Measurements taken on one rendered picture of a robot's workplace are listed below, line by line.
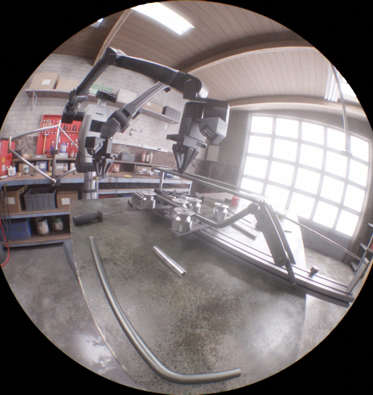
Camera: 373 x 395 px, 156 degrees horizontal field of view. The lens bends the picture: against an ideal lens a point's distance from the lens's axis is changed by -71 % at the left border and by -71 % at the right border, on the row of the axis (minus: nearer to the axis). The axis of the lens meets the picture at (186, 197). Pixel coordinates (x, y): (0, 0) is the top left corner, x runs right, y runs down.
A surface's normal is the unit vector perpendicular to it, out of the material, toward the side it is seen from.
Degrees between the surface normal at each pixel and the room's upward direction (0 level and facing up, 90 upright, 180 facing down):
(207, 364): 0
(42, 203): 90
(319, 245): 90
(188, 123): 90
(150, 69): 112
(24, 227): 90
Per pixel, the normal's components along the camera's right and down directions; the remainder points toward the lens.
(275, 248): -0.68, 0.05
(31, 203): 0.71, 0.29
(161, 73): -0.42, 0.49
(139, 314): 0.18, -0.96
